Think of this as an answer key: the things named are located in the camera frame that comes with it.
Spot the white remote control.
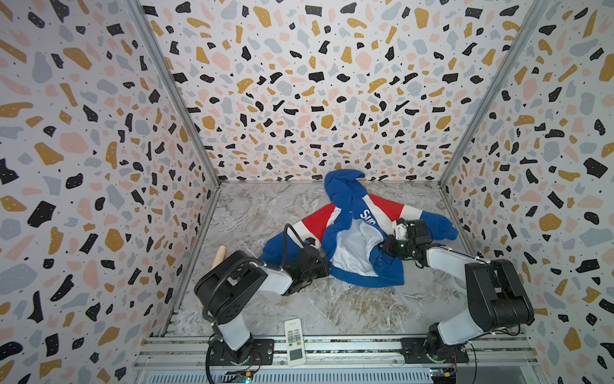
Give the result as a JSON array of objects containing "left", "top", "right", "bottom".
[{"left": 285, "top": 318, "right": 306, "bottom": 367}]

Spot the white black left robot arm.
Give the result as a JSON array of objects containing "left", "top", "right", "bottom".
[{"left": 194, "top": 245, "right": 330, "bottom": 360}]

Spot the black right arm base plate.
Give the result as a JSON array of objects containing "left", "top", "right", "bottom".
[{"left": 401, "top": 335, "right": 469, "bottom": 364}]

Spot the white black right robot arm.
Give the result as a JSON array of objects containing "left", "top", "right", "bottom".
[{"left": 377, "top": 219, "right": 535, "bottom": 357}]

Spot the blue red white jacket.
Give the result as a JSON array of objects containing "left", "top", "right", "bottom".
[{"left": 261, "top": 170, "right": 458, "bottom": 288}]

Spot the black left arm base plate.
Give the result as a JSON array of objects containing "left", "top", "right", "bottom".
[{"left": 208, "top": 339, "right": 275, "bottom": 366}]

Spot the beige wooden rolling pin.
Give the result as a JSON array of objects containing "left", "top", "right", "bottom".
[{"left": 197, "top": 245, "right": 227, "bottom": 308}]

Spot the left aluminium corner post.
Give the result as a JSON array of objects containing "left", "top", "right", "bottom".
[{"left": 125, "top": 0, "right": 221, "bottom": 190}]

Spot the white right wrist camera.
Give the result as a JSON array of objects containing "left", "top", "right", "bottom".
[{"left": 394, "top": 221, "right": 409, "bottom": 243}]

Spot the aluminium corner post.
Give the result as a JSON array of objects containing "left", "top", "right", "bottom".
[
  {"left": 437, "top": 0, "right": 548, "bottom": 190},
  {"left": 125, "top": 0, "right": 221, "bottom": 190}
]

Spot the aluminium mounting rail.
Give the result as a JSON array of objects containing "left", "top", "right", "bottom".
[{"left": 134, "top": 334, "right": 548, "bottom": 383}]

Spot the right aluminium corner post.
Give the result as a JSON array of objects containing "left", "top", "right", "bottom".
[{"left": 437, "top": 0, "right": 548, "bottom": 190}]

